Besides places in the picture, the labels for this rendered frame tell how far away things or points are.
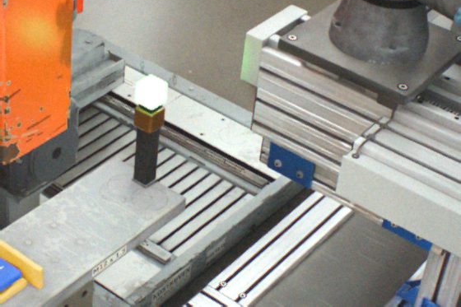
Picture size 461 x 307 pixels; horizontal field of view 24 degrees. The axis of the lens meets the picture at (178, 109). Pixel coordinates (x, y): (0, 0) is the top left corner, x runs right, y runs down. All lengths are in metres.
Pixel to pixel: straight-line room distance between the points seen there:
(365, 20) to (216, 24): 1.73
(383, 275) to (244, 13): 1.42
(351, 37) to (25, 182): 0.83
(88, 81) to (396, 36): 1.23
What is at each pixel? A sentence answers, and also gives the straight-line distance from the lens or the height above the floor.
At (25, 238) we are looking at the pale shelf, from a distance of 1.77.
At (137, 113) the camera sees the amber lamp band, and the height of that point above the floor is 0.60.
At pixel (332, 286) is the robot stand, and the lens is 2.10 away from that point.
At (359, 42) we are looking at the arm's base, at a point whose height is 0.84.
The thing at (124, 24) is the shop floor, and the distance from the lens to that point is 3.24.
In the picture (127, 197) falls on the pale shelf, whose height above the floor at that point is 0.45.
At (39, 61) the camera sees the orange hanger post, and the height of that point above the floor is 0.70.
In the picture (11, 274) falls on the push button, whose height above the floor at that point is 0.48.
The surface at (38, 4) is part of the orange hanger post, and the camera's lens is 1.69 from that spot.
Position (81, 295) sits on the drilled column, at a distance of 1.87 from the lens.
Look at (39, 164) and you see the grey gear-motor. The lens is 2.14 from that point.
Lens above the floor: 1.63
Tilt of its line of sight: 35 degrees down
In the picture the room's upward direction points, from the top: 5 degrees clockwise
